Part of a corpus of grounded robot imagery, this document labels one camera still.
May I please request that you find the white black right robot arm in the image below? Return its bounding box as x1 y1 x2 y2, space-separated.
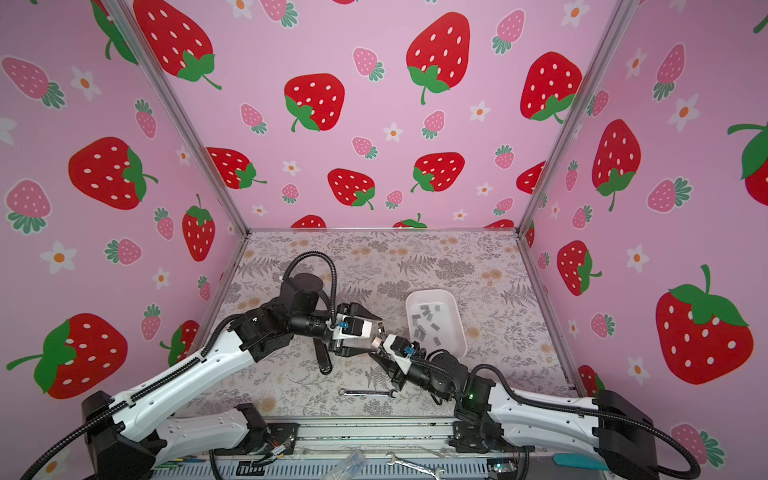
370 334 701 479

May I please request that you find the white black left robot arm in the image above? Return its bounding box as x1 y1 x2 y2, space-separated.
22 251 381 479

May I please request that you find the black stapler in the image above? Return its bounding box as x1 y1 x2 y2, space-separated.
315 342 333 375

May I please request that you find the silver combination wrench on table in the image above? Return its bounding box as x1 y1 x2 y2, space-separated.
338 388 397 399

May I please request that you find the white plastic tray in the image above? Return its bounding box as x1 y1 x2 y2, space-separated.
405 289 468 359

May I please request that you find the clear plastic bag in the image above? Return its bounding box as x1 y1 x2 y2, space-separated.
322 450 367 480

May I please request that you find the silver wrench on rail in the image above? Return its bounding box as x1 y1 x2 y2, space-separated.
388 452 445 480

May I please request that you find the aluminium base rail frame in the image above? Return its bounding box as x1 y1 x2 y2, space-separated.
128 416 631 480

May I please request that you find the teal tool handle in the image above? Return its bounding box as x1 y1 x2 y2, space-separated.
553 453 606 471

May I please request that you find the aluminium left rear corner post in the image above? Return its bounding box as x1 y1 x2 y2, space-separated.
104 0 250 238

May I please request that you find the aluminium corner post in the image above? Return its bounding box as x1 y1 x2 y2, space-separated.
517 0 639 239
104 0 250 238

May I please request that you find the aluminium right rear corner post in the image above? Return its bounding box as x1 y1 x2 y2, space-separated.
517 0 639 239

